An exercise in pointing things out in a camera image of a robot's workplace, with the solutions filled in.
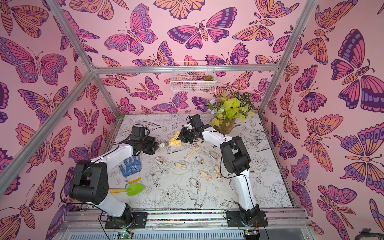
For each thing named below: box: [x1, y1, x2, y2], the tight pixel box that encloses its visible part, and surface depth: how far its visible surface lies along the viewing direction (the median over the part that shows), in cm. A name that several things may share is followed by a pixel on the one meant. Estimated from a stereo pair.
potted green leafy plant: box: [207, 90, 256, 135], surface depth 98 cm
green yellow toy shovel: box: [109, 182, 146, 196], surface depth 86 cm
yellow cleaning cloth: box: [168, 131, 182, 148], surface depth 92 cm
